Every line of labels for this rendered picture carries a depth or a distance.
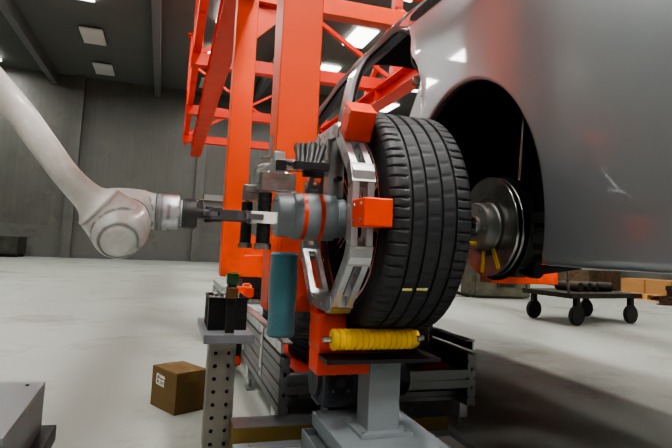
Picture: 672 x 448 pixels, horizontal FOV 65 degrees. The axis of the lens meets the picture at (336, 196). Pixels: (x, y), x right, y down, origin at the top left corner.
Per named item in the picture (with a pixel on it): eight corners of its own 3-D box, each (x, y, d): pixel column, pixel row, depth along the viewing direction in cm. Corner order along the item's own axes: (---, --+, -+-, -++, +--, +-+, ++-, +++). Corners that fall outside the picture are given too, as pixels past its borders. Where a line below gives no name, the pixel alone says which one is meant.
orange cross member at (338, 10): (542, 81, 472) (542, 37, 476) (256, 36, 397) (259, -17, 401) (533, 85, 484) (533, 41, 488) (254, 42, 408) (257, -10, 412)
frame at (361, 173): (371, 322, 131) (379, 110, 136) (346, 322, 129) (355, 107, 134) (315, 299, 183) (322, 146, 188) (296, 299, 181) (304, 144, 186)
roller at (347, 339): (425, 350, 148) (425, 329, 149) (325, 352, 139) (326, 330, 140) (416, 346, 153) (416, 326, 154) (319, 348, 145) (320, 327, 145)
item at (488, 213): (531, 270, 151) (519, 165, 160) (508, 269, 149) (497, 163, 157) (471, 281, 181) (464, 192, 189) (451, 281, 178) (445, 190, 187)
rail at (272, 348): (300, 401, 200) (302, 342, 202) (275, 402, 197) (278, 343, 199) (231, 314, 435) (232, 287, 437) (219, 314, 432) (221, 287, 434)
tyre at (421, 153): (395, 356, 176) (501, 276, 123) (328, 358, 169) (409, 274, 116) (369, 192, 211) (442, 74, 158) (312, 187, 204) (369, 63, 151)
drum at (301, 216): (349, 241, 152) (351, 193, 153) (277, 238, 146) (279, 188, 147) (335, 241, 166) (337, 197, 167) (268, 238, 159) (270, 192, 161)
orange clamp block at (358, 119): (370, 143, 144) (378, 113, 140) (343, 140, 142) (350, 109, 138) (363, 133, 150) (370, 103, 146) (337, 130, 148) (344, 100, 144)
